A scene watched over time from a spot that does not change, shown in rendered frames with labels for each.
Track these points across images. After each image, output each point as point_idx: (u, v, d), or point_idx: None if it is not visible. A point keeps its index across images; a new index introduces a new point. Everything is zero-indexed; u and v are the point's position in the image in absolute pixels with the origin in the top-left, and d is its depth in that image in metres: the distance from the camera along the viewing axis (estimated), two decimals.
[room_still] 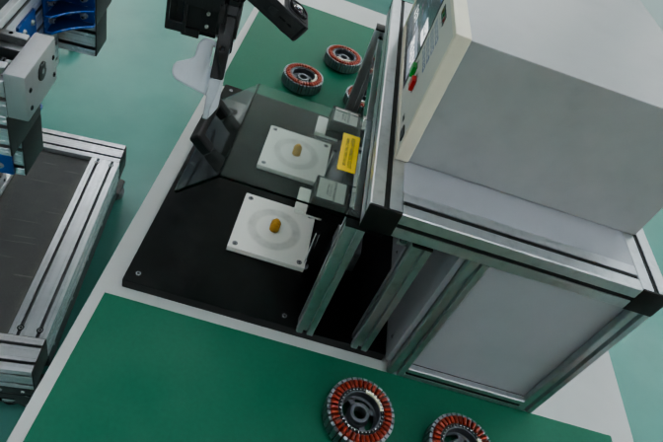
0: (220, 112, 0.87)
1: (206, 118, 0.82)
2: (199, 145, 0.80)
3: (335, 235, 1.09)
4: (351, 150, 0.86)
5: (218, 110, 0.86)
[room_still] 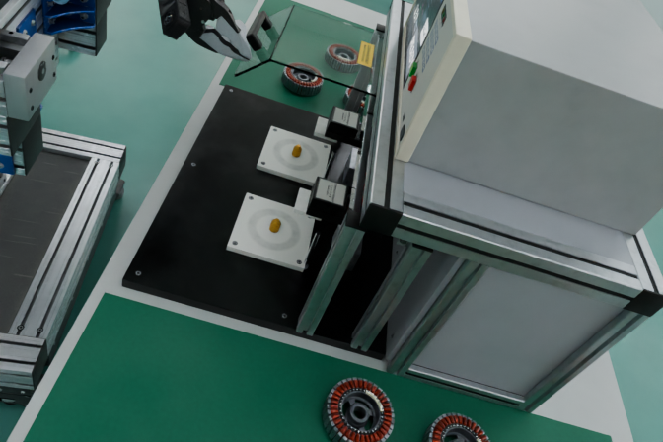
0: (265, 24, 1.11)
1: (257, 24, 1.06)
2: (253, 42, 1.04)
3: (335, 235, 1.09)
4: (368, 52, 1.11)
5: (263, 21, 1.10)
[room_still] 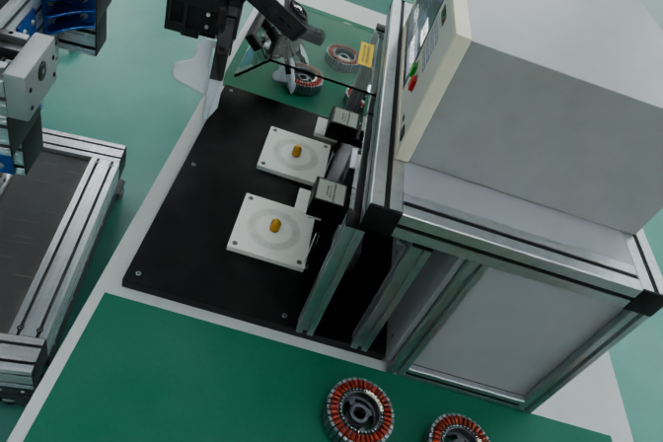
0: (265, 24, 1.11)
1: (257, 24, 1.06)
2: (253, 42, 1.04)
3: (335, 235, 1.09)
4: (368, 52, 1.11)
5: (263, 21, 1.10)
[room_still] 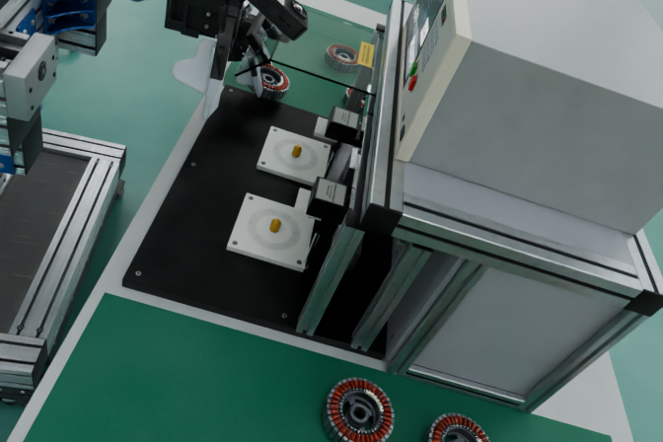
0: (265, 24, 1.11)
1: (257, 24, 1.06)
2: (253, 42, 1.04)
3: (335, 235, 1.09)
4: (368, 52, 1.11)
5: (263, 21, 1.10)
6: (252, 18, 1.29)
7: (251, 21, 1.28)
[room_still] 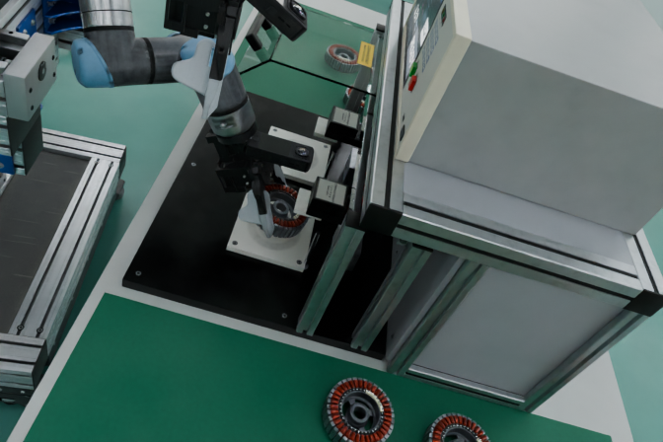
0: (265, 24, 1.11)
1: (257, 24, 1.06)
2: (253, 42, 1.04)
3: (335, 235, 1.09)
4: (368, 52, 1.11)
5: (263, 21, 1.10)
6: (258, 138, 0.94)
7: (257, 143, 0.93)
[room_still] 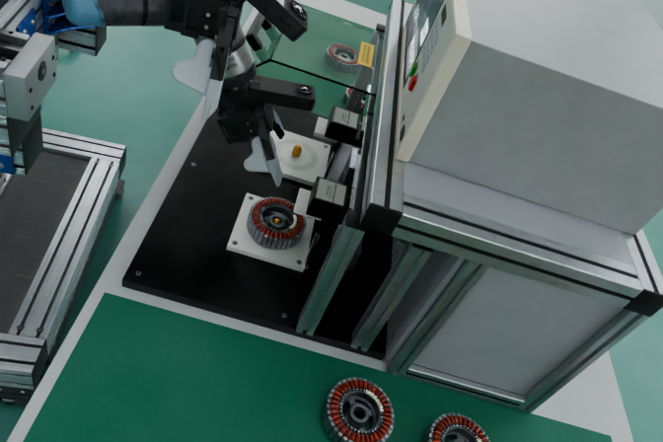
0: (265, 24, 1.11)
1: (257, 24, 1.06)
2: (253, 42, 1.04)
3: (335, 235, 1.09)
4: (368, 52, 1.11)
5: (263, 21, 1.10)
6: (258, 81, 0.91)
7: (257, 86, 0.90)
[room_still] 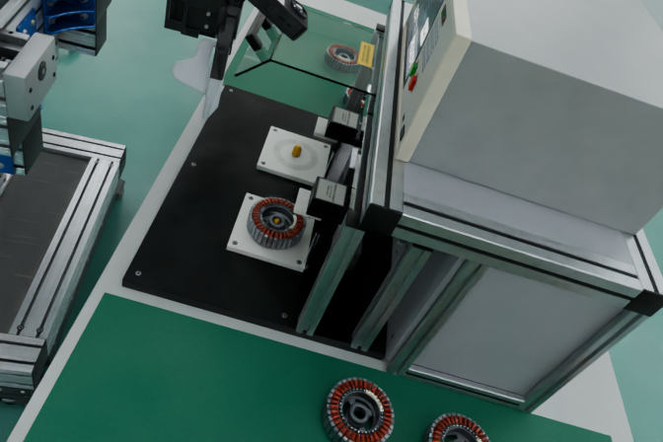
0: (265, 24, 1.11)
1: (257, 24, 1.06)
2: (253, 42, 1.04)
3: (335, 235, 1.09)
4: (368, 52, 1.11)
5: (263, 21, 1.10)
6: None
7: None
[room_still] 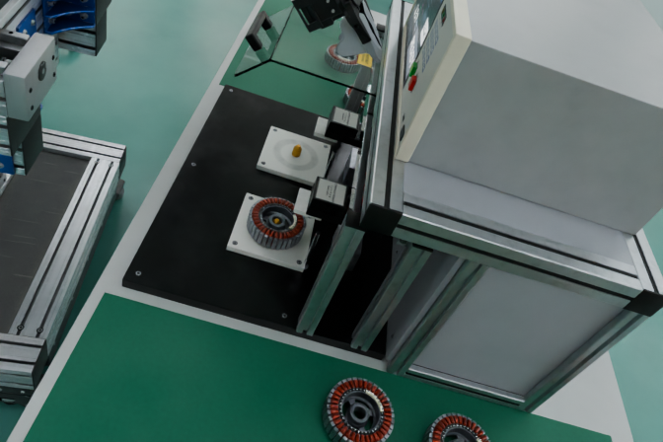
0: (265, 24, 1.11)
1: (257, 24, 1.06)
2: (253, 42, 1.04)
3: (335, 235, 1.09)
4: (368, 52, 1.11)
5: (263, 21, 1.10)
6: None
7: None
